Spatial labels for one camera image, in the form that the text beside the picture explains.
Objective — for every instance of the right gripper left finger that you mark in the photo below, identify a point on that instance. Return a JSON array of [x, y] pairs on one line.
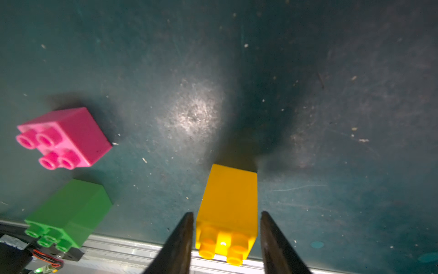
[[175, 255]]

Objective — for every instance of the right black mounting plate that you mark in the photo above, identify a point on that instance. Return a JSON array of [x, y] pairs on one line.
[[28, 257]]

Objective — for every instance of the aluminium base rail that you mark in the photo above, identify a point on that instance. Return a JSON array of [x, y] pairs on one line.
[[121, 256]]

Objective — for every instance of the yellow lego brick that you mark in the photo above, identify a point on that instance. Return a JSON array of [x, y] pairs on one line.
[[227, 221]]

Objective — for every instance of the pink lego brick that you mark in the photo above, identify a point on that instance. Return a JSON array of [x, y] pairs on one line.
[[68, 139]]

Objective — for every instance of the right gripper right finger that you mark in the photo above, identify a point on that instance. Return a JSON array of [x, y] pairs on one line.
[[279, 257]]

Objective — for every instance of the green lego brick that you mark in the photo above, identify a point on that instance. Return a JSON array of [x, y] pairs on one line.
[[70, 216]]

